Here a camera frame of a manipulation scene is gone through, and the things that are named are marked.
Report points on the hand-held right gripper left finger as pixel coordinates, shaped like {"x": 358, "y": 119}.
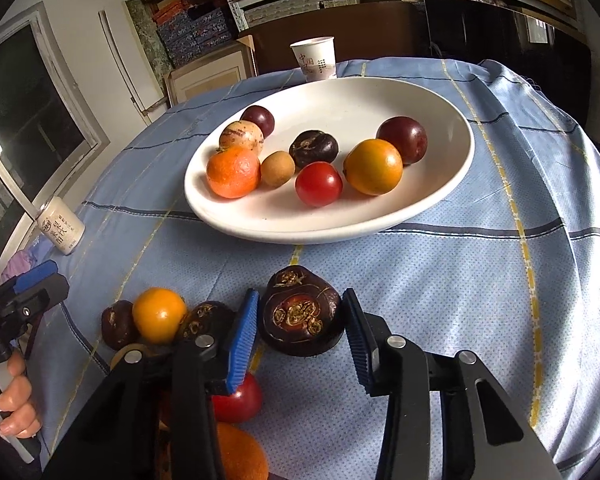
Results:
{"x": 242, "y": 340}

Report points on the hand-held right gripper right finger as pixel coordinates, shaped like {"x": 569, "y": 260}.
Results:
{"x": 360, "y": 345}

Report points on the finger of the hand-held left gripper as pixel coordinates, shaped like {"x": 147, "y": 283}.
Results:
{"x": 45, "y": 295}
{"x": 35, "y": 276}

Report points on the red tomato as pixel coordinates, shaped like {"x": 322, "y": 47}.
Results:
{"x": 240, "y": 400}
{"x": 318, "y": 183}

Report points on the yellow-orange round fruit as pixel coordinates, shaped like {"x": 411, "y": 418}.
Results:
{"x": 159, "y": 314}
{"x": 373, "y": 166}

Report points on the tan round fruit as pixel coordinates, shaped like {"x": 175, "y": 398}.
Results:
{"x": 116, "y": 356}

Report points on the smooth orange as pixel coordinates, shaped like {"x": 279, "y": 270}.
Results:
{"x": 240, "y": 452}

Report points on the mandarin orange with stem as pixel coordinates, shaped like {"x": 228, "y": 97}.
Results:
{"x": 233, "y": 171}

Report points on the small tan fruit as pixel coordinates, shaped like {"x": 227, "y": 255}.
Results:
{"x": 277, "y": 169}

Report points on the tan speckled fruit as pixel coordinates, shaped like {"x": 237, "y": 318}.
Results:
{"x": 240, "y": 136}

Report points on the dark red plum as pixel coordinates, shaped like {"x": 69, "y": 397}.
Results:
{"x": 402, "y": 137}
{"x": 258, "y": 119}

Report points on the white plate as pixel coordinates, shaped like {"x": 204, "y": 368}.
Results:
{"x": 370, "y": 105}

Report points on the person's left hand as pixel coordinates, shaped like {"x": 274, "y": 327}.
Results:
{"x": 22, "y": 400}

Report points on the purple cloth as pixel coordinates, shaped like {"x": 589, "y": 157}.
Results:
{"x": 17, "y": 265}

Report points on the white beverage can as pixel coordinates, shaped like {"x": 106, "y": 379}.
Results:
{"x": 60, "y": 227}

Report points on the light blue checked tablecloth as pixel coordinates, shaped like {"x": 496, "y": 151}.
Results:
{"x": 455, "y": 270}

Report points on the white framed window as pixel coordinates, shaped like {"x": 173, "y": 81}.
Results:
{"x": 30, "y": 100}

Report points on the long white strip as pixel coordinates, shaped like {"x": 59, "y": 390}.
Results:
{"x": 115, "y": 50}

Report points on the mottled green board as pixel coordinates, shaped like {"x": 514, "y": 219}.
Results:
{"x": 147, "y": 45}

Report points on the white paper cup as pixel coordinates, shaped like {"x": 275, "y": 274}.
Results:
{"x": 315, "y": 60}

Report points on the stack of blue patterned boxes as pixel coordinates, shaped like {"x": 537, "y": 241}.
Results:
{"x": 200, "y": 30}

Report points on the brown wooden board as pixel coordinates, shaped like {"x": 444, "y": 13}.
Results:
{"x": 360, "y": 30}

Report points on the wooden picture frame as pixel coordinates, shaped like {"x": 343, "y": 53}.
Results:
{"x": 205, "y": 77}

